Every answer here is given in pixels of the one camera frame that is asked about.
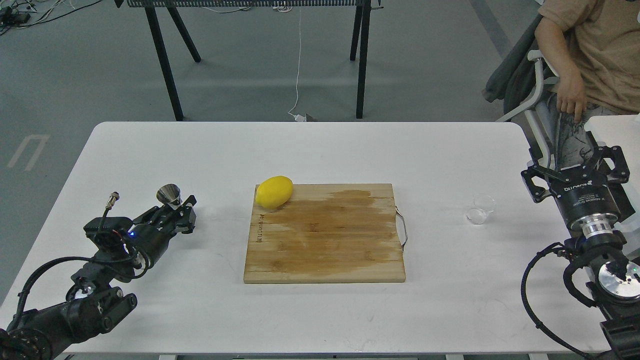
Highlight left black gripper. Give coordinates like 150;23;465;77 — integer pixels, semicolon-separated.
131;194;197;268

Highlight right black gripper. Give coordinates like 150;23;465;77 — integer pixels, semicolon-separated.
520;145;631;232

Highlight steel double jigger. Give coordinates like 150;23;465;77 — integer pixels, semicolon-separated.
156;183;182;210

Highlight small clear glass cup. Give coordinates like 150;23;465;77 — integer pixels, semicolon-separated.
465;193;496;225

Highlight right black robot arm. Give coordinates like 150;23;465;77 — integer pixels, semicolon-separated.
520;145;640;360

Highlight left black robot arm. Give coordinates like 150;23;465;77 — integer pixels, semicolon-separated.
1;183;197;360

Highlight white side table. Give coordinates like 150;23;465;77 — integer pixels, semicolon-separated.
584;114;640;261

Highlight yellow lemon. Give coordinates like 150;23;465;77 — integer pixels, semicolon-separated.
254;175;294;210

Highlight grey office chair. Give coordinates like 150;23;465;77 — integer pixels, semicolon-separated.
482;14;562;170

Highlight person in tan shirt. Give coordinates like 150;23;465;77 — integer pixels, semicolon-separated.
534;0;640;170

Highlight wooden cutting board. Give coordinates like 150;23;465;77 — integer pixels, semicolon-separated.
243;183;406;284

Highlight white hanging cable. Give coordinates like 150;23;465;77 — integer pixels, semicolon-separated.
287;6;308;122

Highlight black metal frame table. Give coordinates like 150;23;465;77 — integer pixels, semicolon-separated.
114;0;383;122

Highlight black cables on floor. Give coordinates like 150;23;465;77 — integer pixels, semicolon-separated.
0;0;103;36

